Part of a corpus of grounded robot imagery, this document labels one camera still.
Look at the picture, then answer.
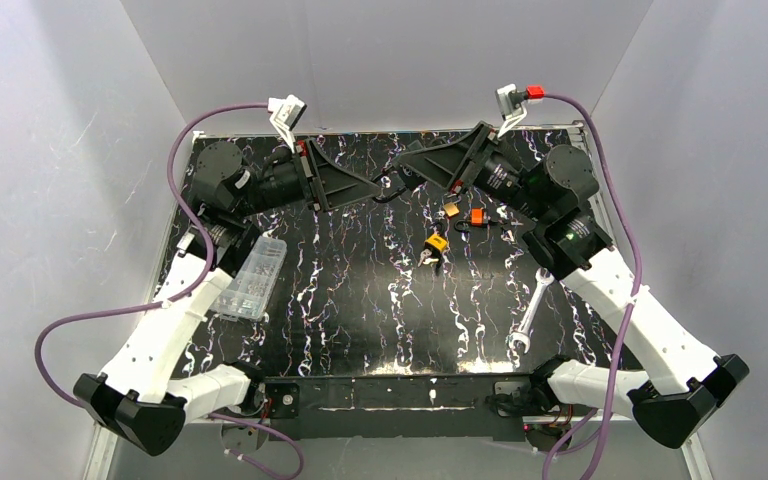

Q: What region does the small brass padlock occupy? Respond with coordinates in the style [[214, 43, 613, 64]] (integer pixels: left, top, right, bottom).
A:
[[442, 196, 460, 219]]

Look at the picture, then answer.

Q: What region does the black padlock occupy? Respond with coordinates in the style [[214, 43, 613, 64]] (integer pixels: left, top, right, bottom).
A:
[[370, 166, 417, 204]]

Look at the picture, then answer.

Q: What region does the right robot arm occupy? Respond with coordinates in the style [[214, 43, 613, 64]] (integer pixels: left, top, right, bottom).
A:
[[393, 123, 749, 448]]

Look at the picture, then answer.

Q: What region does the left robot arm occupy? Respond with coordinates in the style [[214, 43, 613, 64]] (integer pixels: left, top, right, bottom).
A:
[[73, 140, 381, 456]]

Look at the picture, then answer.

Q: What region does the orange padlock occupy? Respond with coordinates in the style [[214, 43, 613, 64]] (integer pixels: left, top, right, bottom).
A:
[[454, 208, 497, 234]]

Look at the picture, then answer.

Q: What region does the yellow padlock with keys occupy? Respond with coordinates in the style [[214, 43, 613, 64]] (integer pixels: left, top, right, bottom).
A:
[[418, 233, 449, 275]]

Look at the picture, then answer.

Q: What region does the clear plastic screw box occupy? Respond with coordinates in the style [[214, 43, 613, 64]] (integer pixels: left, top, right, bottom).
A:
[[211, 236, 287, 321]]

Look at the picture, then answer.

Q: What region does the silver open-end wrench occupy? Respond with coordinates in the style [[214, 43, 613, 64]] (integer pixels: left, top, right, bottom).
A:
[[507, 267, 555, 353]]

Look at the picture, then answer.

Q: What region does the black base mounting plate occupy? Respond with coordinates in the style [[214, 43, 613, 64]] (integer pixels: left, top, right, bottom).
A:
[[201, 374, 597, 443]]

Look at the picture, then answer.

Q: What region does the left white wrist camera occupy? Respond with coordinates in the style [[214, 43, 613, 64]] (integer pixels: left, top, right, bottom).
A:
[[267, 94, 307, 153]]

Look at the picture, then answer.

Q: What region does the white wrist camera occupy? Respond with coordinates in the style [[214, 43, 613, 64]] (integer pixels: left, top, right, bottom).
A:
[[495, 84, 529, 138], [267, 94, 307, 153]]

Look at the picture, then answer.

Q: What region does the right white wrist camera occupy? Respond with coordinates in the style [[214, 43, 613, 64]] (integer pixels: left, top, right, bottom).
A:
[[495, 84, 529, 138]]

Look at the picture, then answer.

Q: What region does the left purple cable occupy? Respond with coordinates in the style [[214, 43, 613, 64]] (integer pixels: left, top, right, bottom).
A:
[[33, 101, 306, 480]]

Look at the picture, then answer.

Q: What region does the purple cable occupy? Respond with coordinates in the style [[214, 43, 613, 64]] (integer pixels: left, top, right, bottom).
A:
[[541, 84, 644, 480], [33, 101, 306, 480]]

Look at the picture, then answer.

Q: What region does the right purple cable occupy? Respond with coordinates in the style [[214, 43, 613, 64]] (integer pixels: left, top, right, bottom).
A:
[[541, 84, 644, 480]]

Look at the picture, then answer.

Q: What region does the aluminium frame rail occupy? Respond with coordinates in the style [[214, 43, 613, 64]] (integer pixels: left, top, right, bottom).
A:
[[82, 424, 119, 480]]

